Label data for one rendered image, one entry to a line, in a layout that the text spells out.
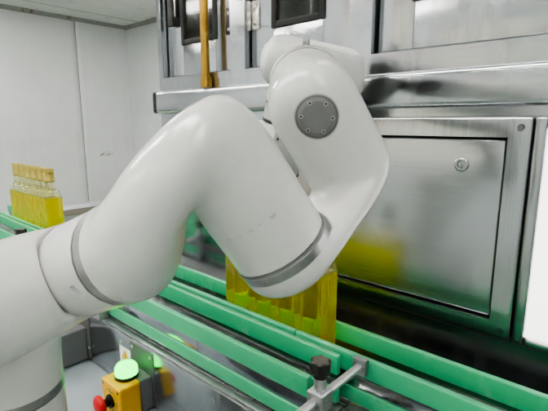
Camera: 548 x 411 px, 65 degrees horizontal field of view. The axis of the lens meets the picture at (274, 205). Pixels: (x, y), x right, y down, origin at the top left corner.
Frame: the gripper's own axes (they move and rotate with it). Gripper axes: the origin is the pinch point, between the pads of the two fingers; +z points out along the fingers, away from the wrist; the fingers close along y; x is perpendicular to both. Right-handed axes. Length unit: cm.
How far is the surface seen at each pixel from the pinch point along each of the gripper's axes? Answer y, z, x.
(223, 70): -16.6, -18.6, -35.6
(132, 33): -310, 3, -576
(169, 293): 6.5, 26.7, -16.5
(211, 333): 13.9, 19.6, 5.2
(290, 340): 6.5, 17.0, 16.0
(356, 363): 5.4, 13.9, 27.4
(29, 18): -175, 7, -593
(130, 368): 19.2, 35.1, -9.1
